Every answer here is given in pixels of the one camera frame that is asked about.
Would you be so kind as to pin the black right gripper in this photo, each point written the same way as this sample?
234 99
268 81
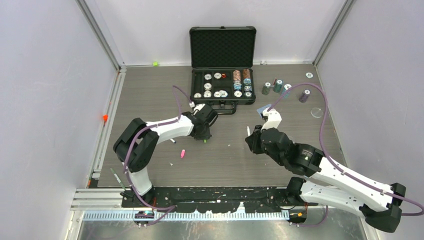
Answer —
253 139

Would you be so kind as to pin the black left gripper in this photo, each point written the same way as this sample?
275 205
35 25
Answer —
206 136

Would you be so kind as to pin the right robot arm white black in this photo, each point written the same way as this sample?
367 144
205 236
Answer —
319 179

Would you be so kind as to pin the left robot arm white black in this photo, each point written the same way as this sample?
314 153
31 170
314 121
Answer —
136 145

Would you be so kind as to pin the blue playing card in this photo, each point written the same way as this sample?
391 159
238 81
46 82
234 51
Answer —
262 109

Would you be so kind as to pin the dark green chip stack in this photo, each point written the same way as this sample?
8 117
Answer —
266 88

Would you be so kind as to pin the teal chip stack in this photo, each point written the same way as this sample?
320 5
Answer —
278 85

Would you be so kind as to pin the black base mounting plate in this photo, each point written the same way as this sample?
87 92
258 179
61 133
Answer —
219 200

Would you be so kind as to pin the light blue chip stack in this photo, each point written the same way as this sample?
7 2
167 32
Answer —
285 93

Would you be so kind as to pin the clear dealer button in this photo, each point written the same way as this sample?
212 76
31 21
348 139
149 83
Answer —
316 112

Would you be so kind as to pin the purple chip stack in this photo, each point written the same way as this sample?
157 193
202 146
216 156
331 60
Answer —
304 96

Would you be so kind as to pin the black poker chip case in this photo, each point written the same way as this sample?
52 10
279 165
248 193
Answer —
222 61

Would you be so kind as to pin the white chip far corner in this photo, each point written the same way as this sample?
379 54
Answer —
309 75

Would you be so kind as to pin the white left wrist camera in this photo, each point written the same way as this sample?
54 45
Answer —
196 107

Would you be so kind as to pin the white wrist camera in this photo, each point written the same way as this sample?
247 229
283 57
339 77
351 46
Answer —
272 118
196 107

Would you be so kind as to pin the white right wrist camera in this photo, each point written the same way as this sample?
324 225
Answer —
272 118

